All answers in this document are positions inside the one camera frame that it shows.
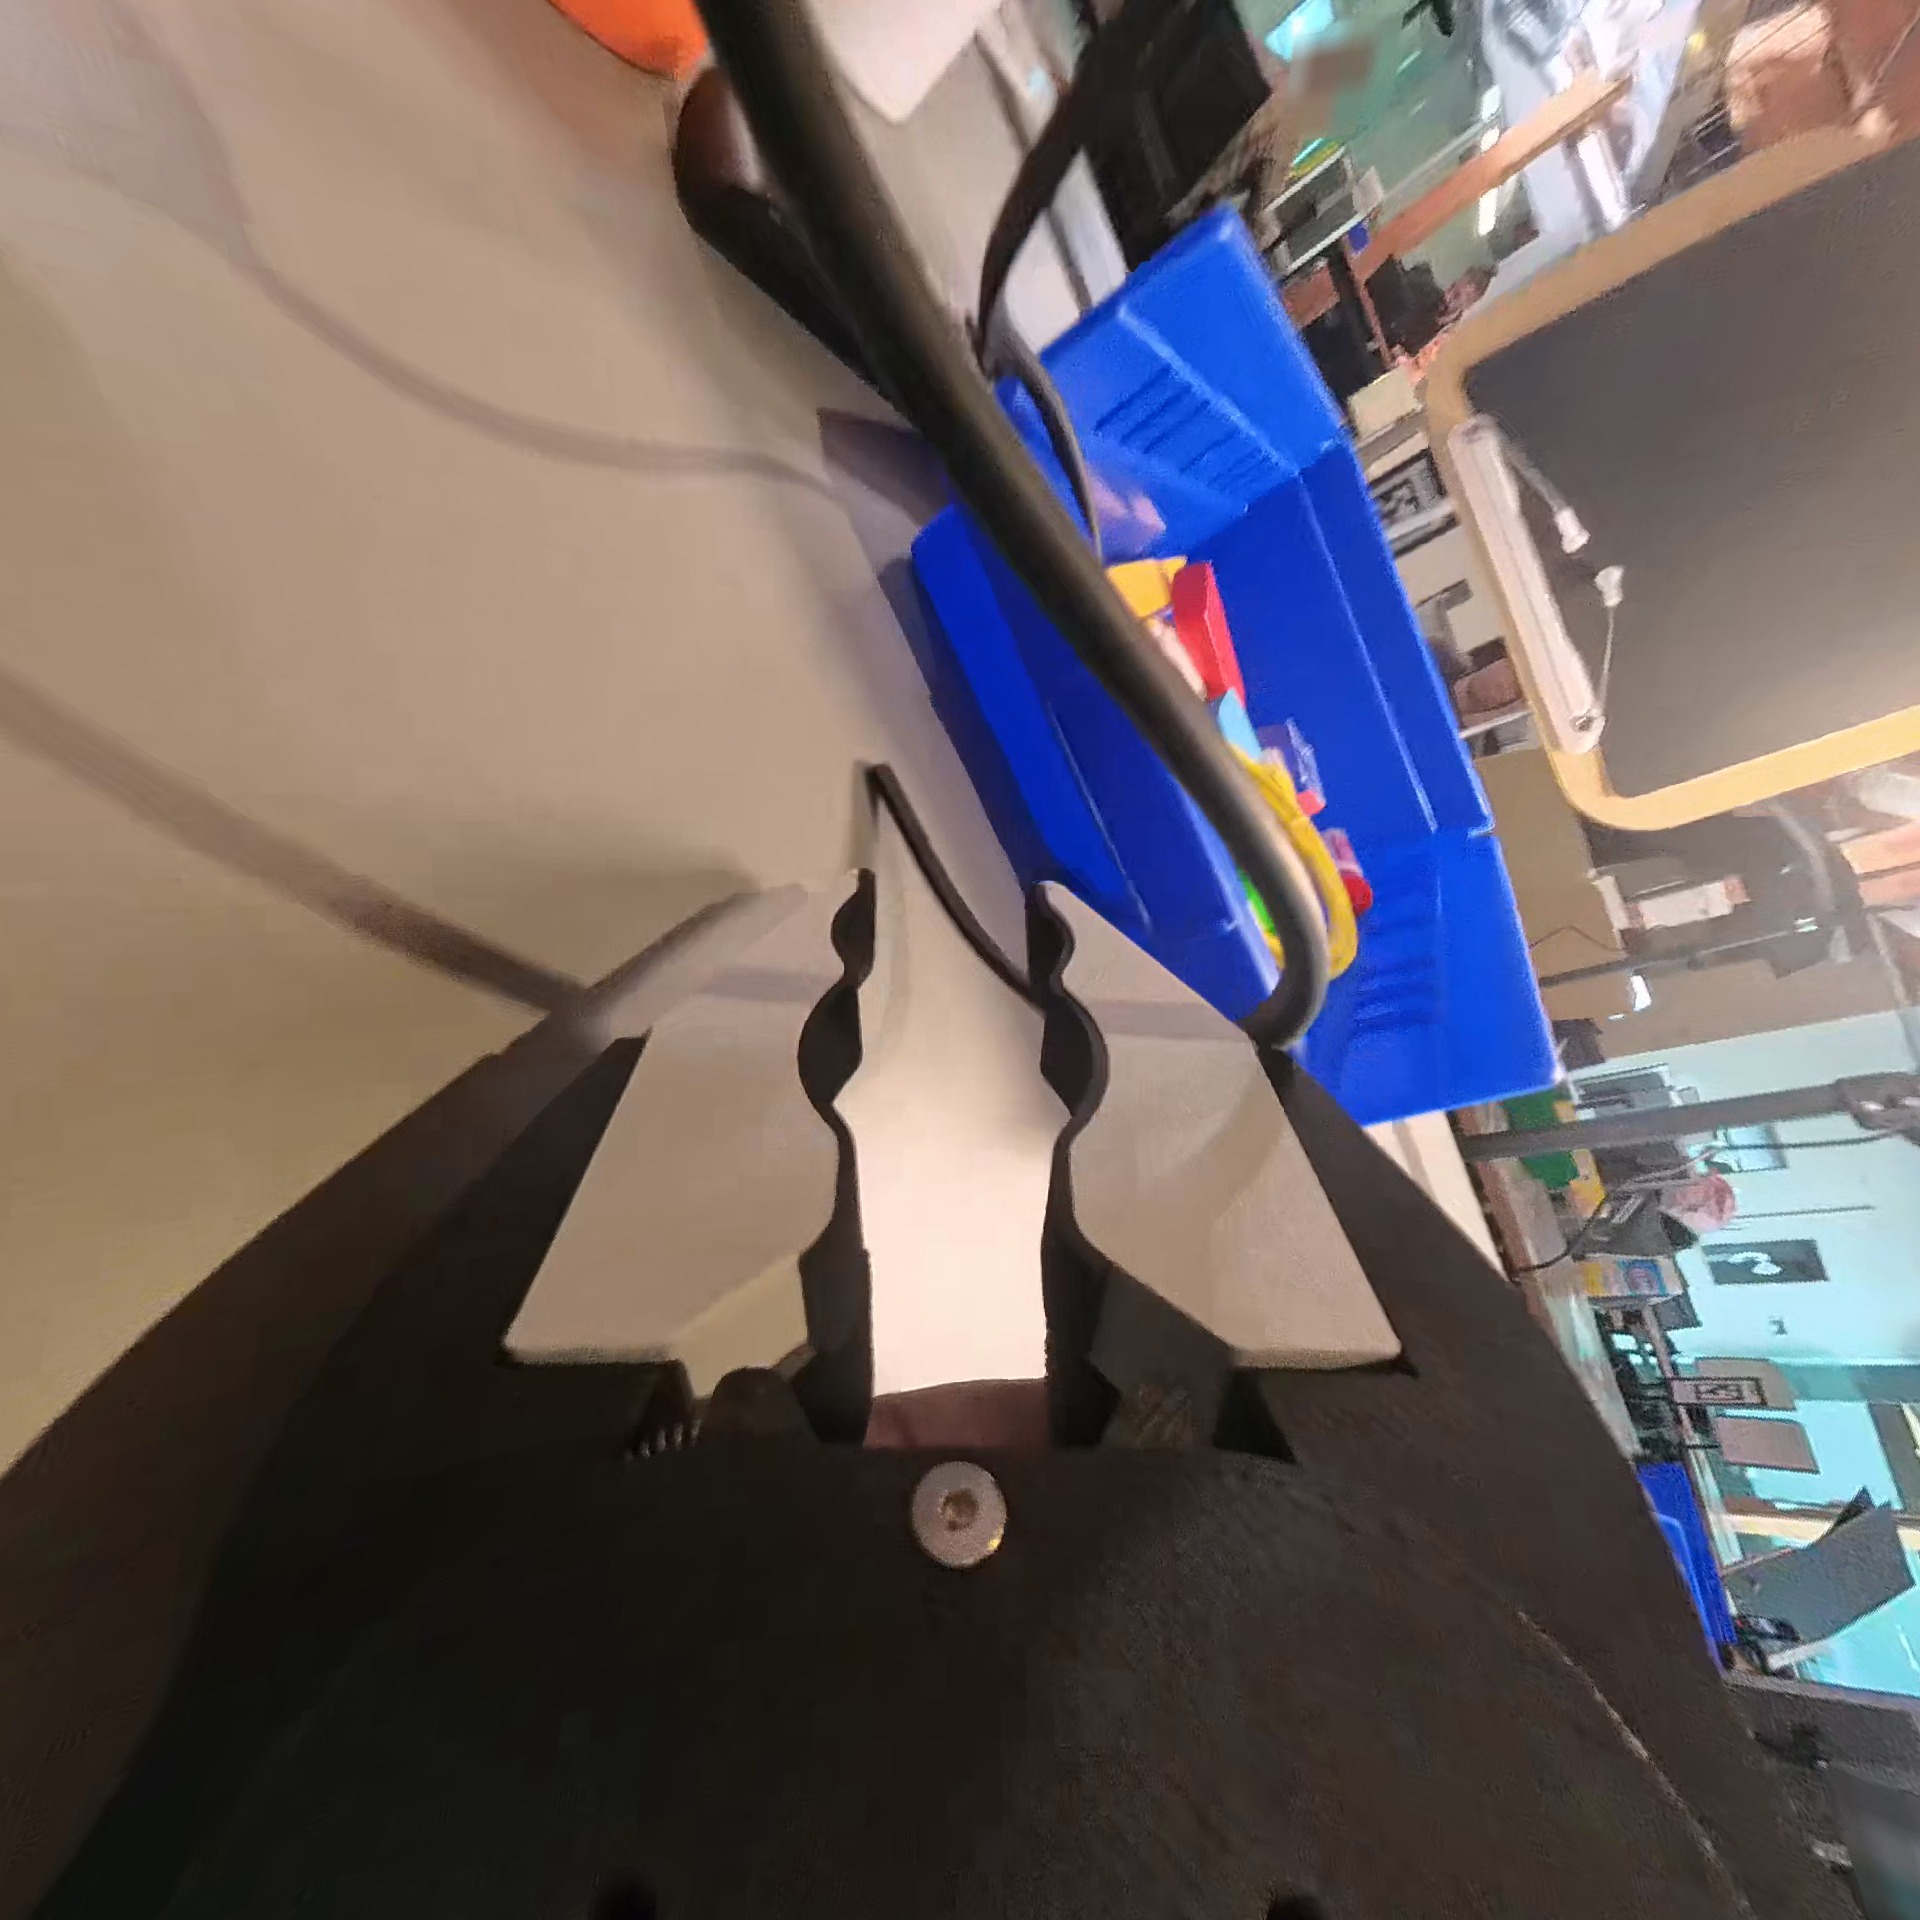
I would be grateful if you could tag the red toy block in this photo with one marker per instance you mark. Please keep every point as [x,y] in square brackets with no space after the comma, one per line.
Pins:
[1204,628]

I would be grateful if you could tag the yellow toy block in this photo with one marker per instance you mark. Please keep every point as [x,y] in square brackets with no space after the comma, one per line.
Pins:
[1152,578]

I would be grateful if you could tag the blue plastic bin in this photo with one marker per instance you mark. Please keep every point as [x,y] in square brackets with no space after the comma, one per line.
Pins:
[1351,597]
[1685,1563]

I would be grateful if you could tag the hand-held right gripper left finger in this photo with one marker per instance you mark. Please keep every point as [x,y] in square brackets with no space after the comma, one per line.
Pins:
[710,1181]

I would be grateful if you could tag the light blue foam block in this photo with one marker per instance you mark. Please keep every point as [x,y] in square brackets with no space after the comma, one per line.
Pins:
[1240,718]

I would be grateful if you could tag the black board with wooden rim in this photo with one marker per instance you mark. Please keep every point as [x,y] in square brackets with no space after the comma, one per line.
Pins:
[1729,529]

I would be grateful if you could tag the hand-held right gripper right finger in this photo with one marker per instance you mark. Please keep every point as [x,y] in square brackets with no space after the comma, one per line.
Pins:
[1200,1198]

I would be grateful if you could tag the black remote control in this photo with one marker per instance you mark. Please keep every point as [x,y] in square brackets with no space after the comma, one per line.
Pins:
[729,200]

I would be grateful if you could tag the red marker pen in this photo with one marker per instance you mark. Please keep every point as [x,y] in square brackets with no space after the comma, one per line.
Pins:
[1345,889]

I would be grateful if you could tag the orange object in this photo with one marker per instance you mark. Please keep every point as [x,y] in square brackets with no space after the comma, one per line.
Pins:
[627,25]

